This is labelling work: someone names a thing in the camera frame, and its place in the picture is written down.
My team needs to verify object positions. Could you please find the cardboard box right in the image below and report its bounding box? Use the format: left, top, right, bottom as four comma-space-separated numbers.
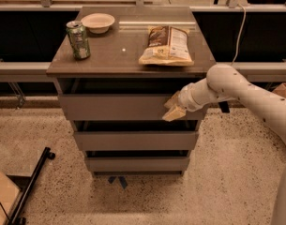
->
273, 82, 286, 98

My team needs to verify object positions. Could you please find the grey middle drawer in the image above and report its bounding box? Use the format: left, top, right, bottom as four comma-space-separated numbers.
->
74, 131, 199, 151

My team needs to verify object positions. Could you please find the grey bottom drawer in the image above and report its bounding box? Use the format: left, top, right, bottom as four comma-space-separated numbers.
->
84, 157, 190, 173

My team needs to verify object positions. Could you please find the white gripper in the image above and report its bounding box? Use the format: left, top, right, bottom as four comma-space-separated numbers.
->
162, 83, 202, 122

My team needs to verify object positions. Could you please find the white paper bowl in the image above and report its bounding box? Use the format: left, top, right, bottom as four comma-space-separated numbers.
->
81, 13, 115, 34

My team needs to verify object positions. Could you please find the white cable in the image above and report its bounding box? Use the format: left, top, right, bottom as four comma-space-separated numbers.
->
230, 4, 248, 67

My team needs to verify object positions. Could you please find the grey top drawer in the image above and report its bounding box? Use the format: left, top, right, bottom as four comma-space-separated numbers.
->
57, 93, 209, 122

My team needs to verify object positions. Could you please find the green soda can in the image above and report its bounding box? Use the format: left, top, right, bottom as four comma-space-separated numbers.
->
66, 21, 90, 60

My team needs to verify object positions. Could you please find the black metal cart frame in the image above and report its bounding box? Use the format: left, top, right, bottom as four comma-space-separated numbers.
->
7, 147, 55, 225

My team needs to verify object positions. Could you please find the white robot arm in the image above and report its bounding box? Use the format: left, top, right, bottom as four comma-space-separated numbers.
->
162, 64, 286, 225

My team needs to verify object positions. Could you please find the black cable lower left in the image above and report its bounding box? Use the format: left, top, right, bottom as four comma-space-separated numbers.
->
0, 190, 11, 225

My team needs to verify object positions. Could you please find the brown drawer cabinet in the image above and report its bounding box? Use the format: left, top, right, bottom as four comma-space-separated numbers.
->
47, 7, 215, 174

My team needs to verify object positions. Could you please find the grey drawer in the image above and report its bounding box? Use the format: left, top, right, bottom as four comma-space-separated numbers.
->
57, 93, 209, 122
74, 131, 199, 151
84, 157, 190, 173

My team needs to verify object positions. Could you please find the wooden board lower left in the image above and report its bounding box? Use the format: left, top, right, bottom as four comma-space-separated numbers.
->
0, 171, 20, 225

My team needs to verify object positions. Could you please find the blue tape floor marker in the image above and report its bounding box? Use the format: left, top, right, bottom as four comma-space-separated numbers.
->
108, 176, 128, 189

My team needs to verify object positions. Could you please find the chip bag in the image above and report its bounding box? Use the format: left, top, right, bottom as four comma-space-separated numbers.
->
139, 25, 194, 67

